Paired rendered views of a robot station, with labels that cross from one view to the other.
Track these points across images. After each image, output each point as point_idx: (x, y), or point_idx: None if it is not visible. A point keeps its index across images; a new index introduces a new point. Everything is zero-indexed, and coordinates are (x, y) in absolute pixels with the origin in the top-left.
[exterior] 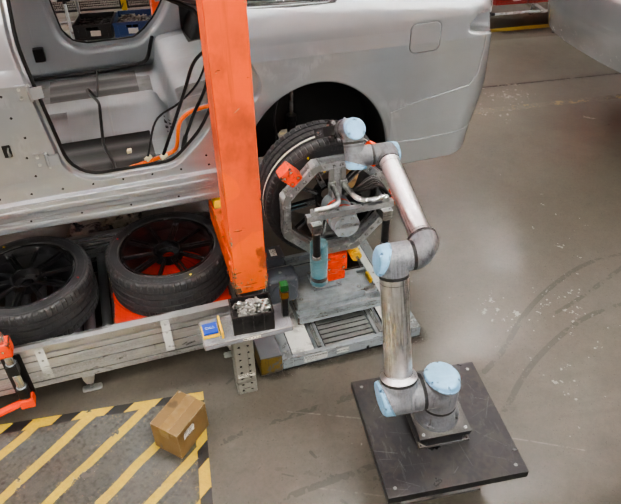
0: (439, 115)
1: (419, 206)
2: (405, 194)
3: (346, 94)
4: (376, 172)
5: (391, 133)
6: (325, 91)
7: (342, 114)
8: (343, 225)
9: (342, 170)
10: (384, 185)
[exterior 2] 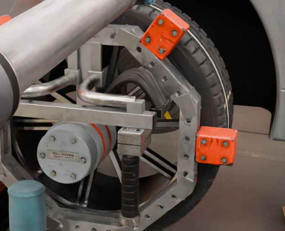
0: None
1: (47, 24)
2: (44, 2)
3: (247, 19)
4: (166, 74)
5: None
6: (211, 6)
7: (238, 53)
8: (55, 151)
9: (92, 48)
10: (159, 91)
